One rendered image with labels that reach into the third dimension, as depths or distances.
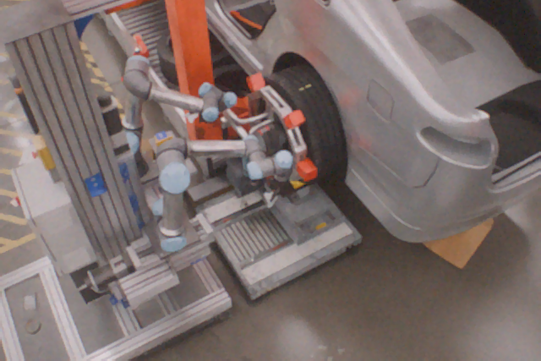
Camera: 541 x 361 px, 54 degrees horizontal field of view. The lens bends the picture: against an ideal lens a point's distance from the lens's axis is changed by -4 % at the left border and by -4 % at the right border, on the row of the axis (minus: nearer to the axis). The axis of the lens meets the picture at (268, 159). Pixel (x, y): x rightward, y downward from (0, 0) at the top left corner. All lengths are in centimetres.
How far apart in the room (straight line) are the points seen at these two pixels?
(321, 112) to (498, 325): 170
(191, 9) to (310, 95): 76
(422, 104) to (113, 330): 208
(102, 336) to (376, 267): 173
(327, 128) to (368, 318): 121
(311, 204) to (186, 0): 155
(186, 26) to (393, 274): 198
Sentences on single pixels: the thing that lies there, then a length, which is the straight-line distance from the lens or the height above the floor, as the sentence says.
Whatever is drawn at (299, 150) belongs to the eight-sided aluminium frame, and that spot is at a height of 96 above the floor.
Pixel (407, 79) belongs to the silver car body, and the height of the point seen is 165.
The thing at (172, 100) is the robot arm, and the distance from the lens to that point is 269.
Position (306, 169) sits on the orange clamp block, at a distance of 291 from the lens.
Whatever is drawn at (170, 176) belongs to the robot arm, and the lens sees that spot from 218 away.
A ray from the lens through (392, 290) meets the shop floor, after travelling 356.
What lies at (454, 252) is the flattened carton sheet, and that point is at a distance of 380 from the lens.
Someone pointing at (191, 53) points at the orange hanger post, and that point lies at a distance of 304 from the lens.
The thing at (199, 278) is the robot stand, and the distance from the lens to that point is 333.
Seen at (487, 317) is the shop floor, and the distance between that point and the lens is 362.
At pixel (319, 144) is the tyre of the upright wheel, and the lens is 289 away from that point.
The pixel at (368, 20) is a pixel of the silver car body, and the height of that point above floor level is 173.
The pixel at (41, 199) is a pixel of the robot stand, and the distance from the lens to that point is 256.
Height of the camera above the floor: 305
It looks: 47 degrees down
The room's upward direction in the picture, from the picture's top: 2 degrees counter-clockwise
